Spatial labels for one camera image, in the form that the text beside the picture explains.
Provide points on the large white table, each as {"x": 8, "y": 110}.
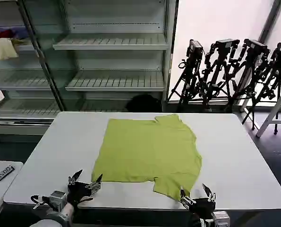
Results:
{"x": 237, "y": 165}

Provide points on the black bag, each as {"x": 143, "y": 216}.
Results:
{"x": 142, "y": 102}

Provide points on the black label tag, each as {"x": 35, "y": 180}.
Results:
{"x": 3, "y": 173}

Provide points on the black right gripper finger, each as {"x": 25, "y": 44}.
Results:
{"x": 185, "y": 198}
{"x": 208, "y": 192}

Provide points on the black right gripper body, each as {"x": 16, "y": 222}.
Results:
{"x": 201, "y": 207}

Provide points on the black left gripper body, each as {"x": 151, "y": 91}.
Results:
{"x": 77, "y": 191}

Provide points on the grey empty shelf unit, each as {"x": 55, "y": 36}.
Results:
{"x": 116, "y": 42}

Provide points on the green shirt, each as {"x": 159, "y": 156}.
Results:
{"x": 149, "y": 151}

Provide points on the black tripod with camera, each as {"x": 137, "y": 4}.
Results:
{"x": 251, "y": 61}
{"x": 189, "y": 78}
{"x": 221, "y": 71}
{"x": 278, "y": 61}

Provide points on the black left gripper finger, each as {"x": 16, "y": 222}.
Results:
{"x": 75, "y": 176}
{"x": 96, "y": 181}

